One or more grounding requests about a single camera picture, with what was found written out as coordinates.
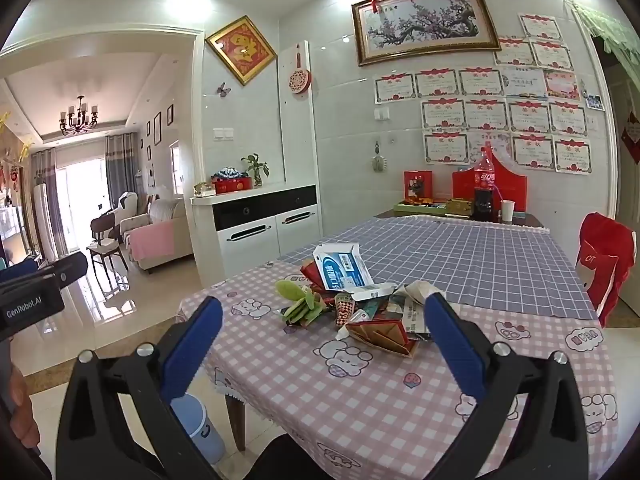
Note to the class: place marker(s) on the person's dark trouser leg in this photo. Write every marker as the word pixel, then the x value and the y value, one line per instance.
pixel 285 460

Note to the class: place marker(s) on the framed blossom painting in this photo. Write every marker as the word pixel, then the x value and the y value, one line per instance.
pixel 425 22

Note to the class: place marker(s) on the green crumpled wrapper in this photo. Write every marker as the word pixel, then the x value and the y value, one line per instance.
pixel 300 305

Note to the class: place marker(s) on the blue white cardboard box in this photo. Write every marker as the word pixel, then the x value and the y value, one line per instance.
pixel 342 270

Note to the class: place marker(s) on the large red gift bag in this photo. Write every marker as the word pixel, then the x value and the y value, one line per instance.
pixel 510 185

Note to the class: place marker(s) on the green lace door curtain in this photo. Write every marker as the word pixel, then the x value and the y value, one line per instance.
pixel 610 30

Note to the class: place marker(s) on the red tan paper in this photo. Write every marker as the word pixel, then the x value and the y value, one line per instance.
pixel 380 337

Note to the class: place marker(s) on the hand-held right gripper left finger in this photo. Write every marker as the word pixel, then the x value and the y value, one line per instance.
pixel 192 347

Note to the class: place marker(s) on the green flat tray box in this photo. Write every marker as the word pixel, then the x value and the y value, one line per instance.
pixel 417 208

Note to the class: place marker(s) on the pink blanket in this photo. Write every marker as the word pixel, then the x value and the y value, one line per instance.
pixel 152 240

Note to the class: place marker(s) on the blue white crocheted cover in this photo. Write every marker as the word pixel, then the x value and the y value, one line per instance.
pixel 227 173

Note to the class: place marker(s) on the white paper cup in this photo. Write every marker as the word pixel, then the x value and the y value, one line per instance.
pixel 507 212

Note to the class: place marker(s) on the cola bottle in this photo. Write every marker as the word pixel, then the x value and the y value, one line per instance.
pixel 485 180

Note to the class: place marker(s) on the red chair cover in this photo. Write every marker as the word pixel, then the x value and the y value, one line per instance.
pixel 600 260

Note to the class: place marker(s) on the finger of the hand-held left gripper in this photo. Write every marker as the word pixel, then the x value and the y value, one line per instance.
pixel 67 267

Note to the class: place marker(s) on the red round wall ornament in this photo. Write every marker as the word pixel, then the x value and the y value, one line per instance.
pixel 300 81

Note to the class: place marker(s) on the hanging wall brush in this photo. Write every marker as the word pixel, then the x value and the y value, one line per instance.
pixel 379 162

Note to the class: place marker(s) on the white standing air conditioner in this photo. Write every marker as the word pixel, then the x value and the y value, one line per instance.
pixel 42 220

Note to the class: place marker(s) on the potted green plant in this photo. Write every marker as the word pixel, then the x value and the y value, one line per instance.
pixel 256 167

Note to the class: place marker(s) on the white black sideboard cabinet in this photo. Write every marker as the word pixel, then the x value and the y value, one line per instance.
pixel 260 240

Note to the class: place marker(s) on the pink checked tablecloth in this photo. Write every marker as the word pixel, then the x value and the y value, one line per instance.
pixel 350 400

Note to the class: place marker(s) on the dark wooden chair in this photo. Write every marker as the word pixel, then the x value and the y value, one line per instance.
pixel 102 230

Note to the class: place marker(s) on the gold flat box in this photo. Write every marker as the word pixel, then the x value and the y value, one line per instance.
pixel 457 207

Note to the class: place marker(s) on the beige sofa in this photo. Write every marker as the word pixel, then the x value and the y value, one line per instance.
pixel 170 215

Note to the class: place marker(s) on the butterfly wall decal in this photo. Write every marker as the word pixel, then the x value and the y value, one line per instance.
pixel 223 89

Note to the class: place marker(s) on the person's left hand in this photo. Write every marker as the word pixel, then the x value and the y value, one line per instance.
pixel 22 410

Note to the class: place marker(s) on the white wall switch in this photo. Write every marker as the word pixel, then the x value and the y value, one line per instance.
pixel 381 114
pixel 222 133

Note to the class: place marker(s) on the newspaper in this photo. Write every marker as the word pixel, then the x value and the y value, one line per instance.
pixel 415 310

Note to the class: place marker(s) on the striped grey curtain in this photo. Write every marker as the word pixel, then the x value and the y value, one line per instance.
pixel 120 170

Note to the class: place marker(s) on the black chandelier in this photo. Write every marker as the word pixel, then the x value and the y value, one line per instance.
pixel 78 117

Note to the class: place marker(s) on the diamond red gold picture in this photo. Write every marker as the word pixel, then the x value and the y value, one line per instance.
pixel 241 50

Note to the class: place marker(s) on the white armchair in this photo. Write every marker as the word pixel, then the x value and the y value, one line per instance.
pixel 127 205

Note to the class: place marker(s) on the blue plastic wastebasket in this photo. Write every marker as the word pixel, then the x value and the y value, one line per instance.
pixel 200 435

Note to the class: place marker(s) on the wall of framed certificates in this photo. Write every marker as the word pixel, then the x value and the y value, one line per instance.
pixel 500 115

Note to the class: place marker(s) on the red gift tin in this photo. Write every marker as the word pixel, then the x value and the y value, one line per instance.
pixel 232 186

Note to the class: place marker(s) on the grey checked tablecloth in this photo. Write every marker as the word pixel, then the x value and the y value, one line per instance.
pixel 475 265

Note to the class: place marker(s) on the red square gift box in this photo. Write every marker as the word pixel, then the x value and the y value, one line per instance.
pixel 419 187

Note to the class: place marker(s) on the red paper door ornament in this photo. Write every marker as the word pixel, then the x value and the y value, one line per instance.
pixel 632 135

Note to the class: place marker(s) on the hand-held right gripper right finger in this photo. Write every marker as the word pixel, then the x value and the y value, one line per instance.
pixel 455 350

